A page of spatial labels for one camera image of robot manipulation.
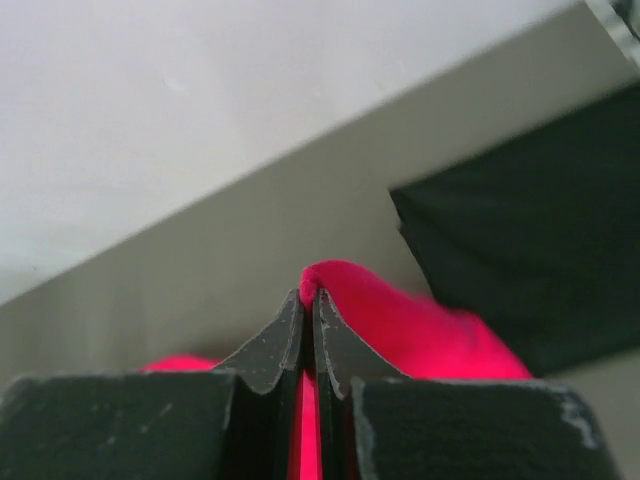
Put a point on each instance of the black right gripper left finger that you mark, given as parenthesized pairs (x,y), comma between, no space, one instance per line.
(238,420)

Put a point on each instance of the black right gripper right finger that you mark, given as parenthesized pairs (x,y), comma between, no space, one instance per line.
(375,422)

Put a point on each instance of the pink t-shirt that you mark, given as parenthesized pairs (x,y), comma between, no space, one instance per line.
(414,333)

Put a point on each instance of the folded black t-shirt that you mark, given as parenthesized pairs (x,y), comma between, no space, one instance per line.
(539,236)

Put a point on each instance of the right aluminium frame post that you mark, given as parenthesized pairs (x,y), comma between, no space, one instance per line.
(620,19)

